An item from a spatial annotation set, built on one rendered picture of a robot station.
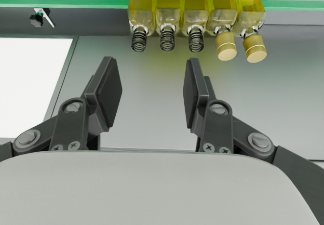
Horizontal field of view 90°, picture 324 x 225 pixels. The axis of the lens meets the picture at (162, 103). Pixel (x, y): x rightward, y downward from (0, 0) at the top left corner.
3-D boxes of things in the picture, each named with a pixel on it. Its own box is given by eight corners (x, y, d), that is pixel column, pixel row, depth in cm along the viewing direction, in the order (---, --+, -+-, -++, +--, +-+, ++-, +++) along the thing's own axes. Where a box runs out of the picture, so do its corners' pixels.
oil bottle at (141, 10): (138, -15, 46) (129, 40, 37) (135, -38, 41) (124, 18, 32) (157, -14, 46) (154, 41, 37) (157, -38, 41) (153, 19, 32)
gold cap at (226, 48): (237, 37, 32) (241, 54, 31) (222, 47, 35) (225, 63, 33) (226, 28, 31) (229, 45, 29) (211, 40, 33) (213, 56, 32)
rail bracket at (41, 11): (55, 10, 54) (41, 39, 49) (42, -12, 48) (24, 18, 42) (67, 10, 54) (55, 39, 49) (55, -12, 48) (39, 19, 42)
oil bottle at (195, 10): (179, -15, 46) (180, 41, 37) (181, -39, 41) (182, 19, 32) (198, -15, 46) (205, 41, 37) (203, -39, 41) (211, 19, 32)
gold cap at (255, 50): (262, 43, 34) (267, 59, 32) (243, 49, 35) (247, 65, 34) (262, 31, 31) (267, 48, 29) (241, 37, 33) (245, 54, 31)
